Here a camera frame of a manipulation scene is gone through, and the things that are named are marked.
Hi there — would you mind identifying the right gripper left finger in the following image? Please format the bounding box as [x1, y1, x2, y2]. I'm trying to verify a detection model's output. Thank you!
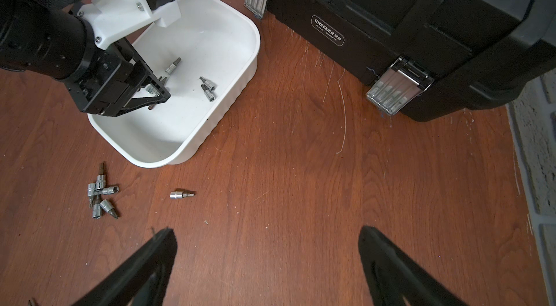
[75, 228, 178, 305]

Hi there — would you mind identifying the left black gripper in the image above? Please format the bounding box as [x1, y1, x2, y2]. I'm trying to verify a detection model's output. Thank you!
[64, 38, 171, 117]

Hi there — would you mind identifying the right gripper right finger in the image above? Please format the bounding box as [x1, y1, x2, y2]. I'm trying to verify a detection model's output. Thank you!
[358, 226, 465, 305]

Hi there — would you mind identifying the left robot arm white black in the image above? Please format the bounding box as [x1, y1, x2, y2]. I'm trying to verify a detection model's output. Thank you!
[1, 0, 180, 117]

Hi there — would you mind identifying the white rectangular storage box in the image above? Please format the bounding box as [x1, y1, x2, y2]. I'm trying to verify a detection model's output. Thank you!
[88, 0, 261, 168]

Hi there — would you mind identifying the pile of silver bits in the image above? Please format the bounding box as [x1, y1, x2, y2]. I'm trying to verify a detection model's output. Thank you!
[87, 162, 120, 219]

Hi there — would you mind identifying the black plastic toolbox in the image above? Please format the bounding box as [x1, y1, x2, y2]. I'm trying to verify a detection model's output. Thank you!
[244, 0, 555, 122]

